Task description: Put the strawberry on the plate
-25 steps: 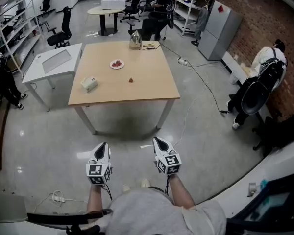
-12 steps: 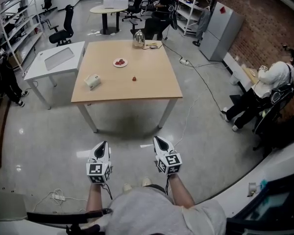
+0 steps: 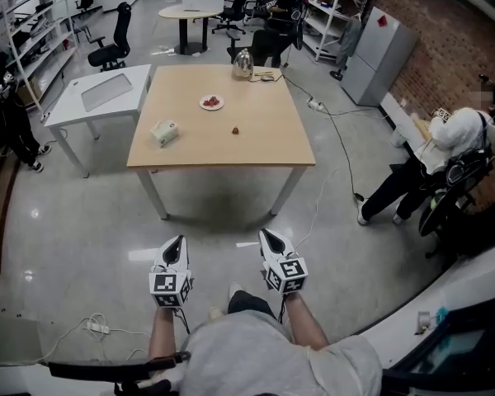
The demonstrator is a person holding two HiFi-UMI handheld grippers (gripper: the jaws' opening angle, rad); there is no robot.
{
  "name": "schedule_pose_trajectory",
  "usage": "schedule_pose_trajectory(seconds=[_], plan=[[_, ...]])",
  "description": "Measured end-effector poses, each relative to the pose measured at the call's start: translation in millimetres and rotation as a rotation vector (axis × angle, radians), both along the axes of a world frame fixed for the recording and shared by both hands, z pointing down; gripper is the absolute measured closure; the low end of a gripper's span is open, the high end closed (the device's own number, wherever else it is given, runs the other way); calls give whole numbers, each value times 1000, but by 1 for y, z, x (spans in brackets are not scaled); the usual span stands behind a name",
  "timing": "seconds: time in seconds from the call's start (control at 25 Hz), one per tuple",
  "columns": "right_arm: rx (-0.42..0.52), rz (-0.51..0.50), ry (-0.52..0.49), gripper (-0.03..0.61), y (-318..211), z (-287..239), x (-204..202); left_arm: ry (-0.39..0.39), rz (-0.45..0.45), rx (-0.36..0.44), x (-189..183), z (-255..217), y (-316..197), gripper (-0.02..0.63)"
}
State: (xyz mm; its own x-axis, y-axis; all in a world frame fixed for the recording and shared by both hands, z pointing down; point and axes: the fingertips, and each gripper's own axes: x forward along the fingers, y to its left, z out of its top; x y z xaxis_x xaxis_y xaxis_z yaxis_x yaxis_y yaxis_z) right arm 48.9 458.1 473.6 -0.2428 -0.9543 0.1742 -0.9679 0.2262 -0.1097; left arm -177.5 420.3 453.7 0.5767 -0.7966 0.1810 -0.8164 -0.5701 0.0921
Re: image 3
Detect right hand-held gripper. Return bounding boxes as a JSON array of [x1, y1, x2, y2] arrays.
[[257, 228, 309, 296]]

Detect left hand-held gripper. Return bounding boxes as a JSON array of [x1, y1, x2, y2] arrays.
[[148, 235, 194, 310]]

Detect white plate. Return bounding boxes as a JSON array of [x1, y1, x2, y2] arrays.
[[199, 93, 226, 111]]

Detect person's right forearm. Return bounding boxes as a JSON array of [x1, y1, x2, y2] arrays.
[[282, 290, 330, 351]]

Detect person's left forearm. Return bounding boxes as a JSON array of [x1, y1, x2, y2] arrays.
[[148, 305, 179, 363]]

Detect person's dark trousers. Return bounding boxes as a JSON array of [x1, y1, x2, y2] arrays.
[[227, 290, 278, 318]]

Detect person's grey shirt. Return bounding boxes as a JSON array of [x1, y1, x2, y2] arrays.
[[180, 309, 384, 396]]

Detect square wooden table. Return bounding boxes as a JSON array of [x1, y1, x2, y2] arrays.
[[125, 64, 318, 221]]

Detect white tissue box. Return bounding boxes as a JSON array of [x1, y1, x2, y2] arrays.
[[149, 118, 180, 149]]

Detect black chair armrest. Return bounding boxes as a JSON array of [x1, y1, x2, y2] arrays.
[[46, 350, 192, 396]]

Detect white rectangular table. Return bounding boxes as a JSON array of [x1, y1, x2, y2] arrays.
[[43, 64, 153, 179]]

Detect grey mat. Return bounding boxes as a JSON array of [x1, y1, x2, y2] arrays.
[[80, 73, 134, 113]]

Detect silver kettle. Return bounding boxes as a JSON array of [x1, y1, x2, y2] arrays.
[[231, 48, 255, 82]]

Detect grey refrigerator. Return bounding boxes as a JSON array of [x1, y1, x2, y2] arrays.
[[339, 6, 420, 108]]

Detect round beige table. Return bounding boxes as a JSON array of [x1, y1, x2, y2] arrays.
[[158, 3, 224, 56]]

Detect white metal shelf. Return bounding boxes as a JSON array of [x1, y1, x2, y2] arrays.
[[0, 0, 80, 113], [299, 0, 373, 64]]

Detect white cardboard box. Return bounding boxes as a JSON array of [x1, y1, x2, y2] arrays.
[[181, 0, 225, 13]]

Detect white floor cable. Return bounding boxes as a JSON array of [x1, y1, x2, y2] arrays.
[[291, 167, 340, 252]]

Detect black floor cable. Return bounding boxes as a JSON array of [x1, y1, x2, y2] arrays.
[[279, 71, 367, 204]]

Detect white wall socket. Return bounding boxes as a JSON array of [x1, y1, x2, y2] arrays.
[[413, 310, 433, 337]]

